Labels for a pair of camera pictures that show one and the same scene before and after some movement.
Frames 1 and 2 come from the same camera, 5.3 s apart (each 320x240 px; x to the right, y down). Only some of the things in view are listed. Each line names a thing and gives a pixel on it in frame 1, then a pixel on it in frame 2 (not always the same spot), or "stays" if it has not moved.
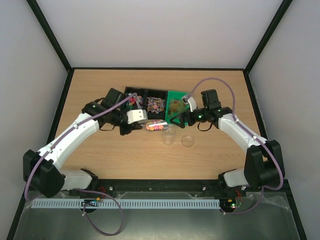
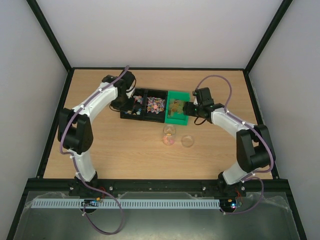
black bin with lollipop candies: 156,103 stays
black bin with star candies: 131,104 stays
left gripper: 123,131 to 129,107
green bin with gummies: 175,105 stays
